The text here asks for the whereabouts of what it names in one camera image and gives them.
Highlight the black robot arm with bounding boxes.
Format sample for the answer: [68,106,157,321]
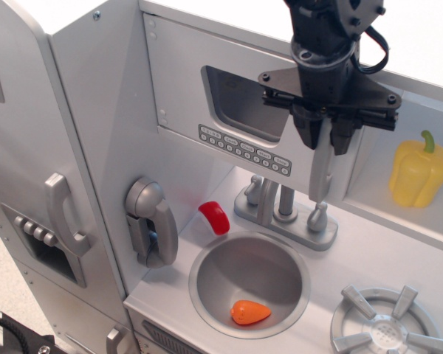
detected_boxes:
[258,1,402,156]

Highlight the white toy kitchen unit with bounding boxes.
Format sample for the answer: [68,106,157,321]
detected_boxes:
[0,1,443,353]

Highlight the grey fridge door handle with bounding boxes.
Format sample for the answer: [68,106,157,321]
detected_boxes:
[44,173,91,257]

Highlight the grey toy faucet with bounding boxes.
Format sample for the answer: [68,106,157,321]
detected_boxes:
[234,175,338,251]

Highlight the grey toy telephone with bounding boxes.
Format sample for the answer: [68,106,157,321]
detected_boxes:
[125,177,178,268]

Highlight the round metal sink bowl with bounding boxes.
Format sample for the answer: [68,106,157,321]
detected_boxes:
[188,232,311,339]

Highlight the yellow toy bell pepper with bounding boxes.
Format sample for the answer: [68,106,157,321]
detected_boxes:
[388,130,443,207]

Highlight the orange toy carrot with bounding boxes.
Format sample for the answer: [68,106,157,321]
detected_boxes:
[230,299,272,325]

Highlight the grey microwave door handle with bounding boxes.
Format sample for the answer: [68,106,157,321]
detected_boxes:
[309,119,334,203]

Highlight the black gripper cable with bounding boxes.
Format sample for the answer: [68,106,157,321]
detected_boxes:
[352,25,391,74]

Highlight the grey oven control panel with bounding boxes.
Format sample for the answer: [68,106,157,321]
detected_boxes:
[142,321,202,354]

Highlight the red toy pepper slice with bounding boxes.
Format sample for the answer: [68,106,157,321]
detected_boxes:
[198,201,230,236]

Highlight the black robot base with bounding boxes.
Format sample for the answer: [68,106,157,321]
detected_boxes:
[0,311,65,354]

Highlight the grey ice dispenser panel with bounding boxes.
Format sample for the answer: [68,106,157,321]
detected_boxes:
[1,204,86,288]

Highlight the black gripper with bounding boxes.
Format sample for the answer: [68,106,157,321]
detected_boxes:
[258,63,402,156]

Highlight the grey stove burner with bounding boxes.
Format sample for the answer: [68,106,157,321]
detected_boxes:
[330,285,443,353]

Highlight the grey lower door handle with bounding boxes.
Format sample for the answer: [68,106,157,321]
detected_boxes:
[106,327,132,354]

